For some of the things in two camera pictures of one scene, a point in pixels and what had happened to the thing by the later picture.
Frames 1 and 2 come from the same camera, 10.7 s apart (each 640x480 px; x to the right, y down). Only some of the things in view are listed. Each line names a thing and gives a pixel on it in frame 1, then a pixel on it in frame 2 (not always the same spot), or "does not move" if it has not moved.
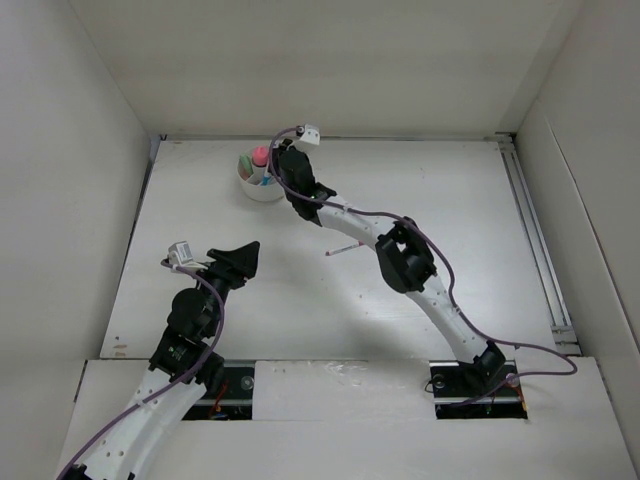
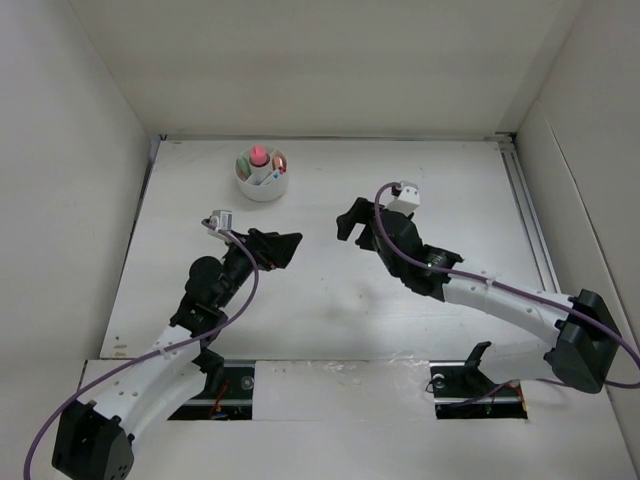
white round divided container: [253, 178] does not move
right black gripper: [285, 145] -> [359, 213]
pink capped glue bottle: [260, 156] does not move
